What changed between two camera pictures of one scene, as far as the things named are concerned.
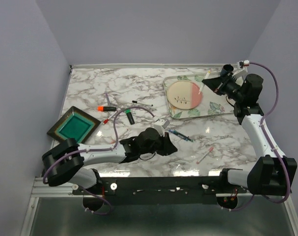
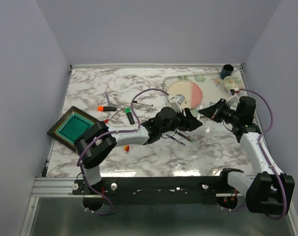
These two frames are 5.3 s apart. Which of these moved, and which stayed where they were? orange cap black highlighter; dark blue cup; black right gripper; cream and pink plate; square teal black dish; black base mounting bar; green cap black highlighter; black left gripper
Moved: black right gripper; black left gripper
Stayed: cream and pink plate; orange cap black highlighter; green cap black highlighter; black base mounting bar; square teal black dish; dark blue cup
